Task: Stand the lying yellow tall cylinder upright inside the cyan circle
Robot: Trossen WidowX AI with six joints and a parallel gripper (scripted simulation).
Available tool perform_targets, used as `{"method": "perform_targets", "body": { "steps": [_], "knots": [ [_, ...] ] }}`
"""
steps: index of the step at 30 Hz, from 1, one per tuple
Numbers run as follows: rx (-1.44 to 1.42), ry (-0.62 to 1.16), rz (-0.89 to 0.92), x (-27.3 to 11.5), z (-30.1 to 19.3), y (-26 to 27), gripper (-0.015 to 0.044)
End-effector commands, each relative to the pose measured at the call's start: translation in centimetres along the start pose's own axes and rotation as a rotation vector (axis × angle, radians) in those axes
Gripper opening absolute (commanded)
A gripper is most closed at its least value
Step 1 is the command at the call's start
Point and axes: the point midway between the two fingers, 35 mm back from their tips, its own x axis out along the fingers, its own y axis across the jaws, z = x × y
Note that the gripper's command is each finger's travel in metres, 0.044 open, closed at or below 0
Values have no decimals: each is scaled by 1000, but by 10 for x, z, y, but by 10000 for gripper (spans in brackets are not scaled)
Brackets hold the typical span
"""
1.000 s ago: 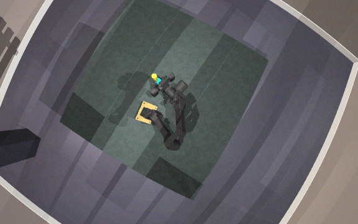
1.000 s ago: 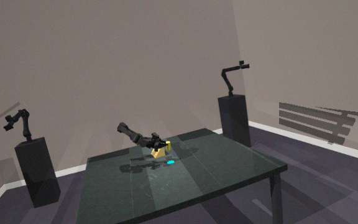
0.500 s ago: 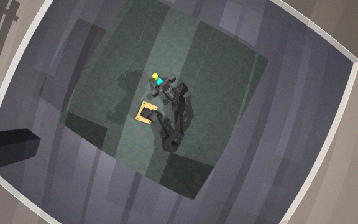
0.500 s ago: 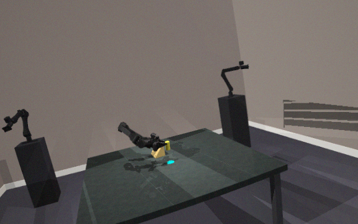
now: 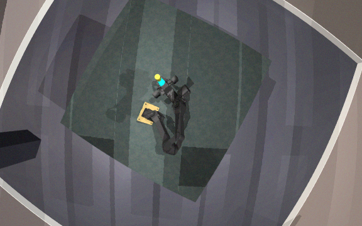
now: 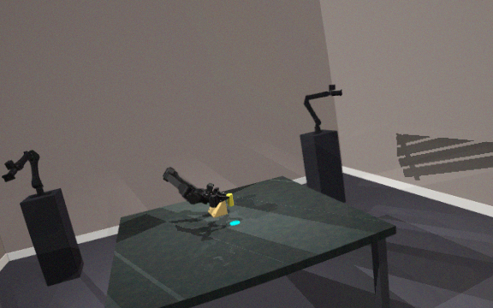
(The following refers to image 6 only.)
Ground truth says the yellow tall cylinder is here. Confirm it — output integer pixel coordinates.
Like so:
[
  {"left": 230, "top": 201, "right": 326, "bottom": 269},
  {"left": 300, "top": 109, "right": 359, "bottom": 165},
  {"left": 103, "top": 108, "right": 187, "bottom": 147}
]
[{"left": 227, "top": 193, "right": 234, "bottom": 207}]

